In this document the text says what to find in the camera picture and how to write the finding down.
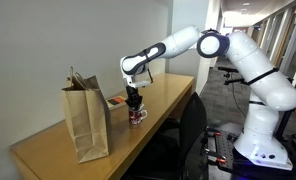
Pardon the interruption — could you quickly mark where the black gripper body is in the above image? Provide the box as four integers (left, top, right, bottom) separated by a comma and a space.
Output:
125, 85, 144, 105

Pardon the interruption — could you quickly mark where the red patterned white mug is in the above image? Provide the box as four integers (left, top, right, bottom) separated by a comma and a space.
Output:
127, 103, 149, 126

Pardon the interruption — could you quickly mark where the white book with orange cover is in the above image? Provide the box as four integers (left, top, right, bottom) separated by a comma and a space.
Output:
105, 95, 128, 111

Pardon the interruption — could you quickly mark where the brown paper bag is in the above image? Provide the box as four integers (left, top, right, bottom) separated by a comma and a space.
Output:
61, 65, 111, 164

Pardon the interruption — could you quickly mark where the black office chair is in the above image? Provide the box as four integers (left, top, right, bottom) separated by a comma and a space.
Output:
121, 91, 209, 180

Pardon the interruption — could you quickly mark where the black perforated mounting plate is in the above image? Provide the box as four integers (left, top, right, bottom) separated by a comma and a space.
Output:
206, 129, 296, 180

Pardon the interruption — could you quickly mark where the red handled black clamp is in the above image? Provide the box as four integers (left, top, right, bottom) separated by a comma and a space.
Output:
205, 148, 228, 166
206, 127, 222, 138

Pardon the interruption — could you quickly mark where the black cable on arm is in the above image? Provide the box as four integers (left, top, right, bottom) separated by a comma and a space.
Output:
244, 66, 281, 107

